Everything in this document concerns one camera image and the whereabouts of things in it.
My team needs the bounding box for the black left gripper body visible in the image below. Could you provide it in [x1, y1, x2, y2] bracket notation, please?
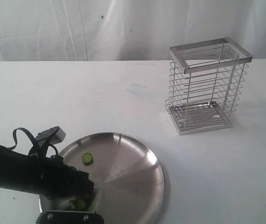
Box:
[27, 155, 77, 199]

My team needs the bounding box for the green vegetable piece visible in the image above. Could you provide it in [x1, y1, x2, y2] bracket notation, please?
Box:
[69, 198, 87, 211]

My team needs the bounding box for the green vegetable slice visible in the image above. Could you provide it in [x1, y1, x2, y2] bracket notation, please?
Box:
[82, 153, 94, 166]

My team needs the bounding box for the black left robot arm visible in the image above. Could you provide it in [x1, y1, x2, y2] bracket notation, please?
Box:
[0, 145, 94, 198]

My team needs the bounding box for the round steel plate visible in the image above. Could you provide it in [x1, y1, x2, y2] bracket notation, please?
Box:
[38, 132, 171, 224]

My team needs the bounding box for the white backdrop curtain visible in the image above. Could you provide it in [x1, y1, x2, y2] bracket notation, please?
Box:
[0, 0, 266, 61]

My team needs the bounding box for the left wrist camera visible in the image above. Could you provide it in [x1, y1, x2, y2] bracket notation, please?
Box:
[28, 126, 66, 158]

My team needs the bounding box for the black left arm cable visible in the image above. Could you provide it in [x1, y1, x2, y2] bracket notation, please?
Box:
[7, 127, 60, 161]

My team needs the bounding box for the metal wire utensil holder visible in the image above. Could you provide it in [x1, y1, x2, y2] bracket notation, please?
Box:
[165, 37, 252, 135]

